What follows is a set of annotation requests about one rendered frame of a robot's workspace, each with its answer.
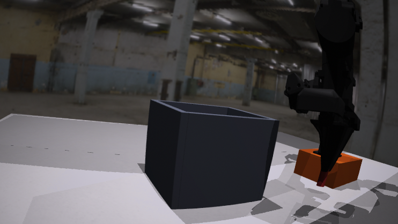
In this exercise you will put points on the dark red peg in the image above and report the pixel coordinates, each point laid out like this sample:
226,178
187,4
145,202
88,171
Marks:
322,178

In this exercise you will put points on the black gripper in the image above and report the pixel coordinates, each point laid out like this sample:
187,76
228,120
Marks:
338,120

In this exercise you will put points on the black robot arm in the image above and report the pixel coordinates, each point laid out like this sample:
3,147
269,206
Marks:
336,22

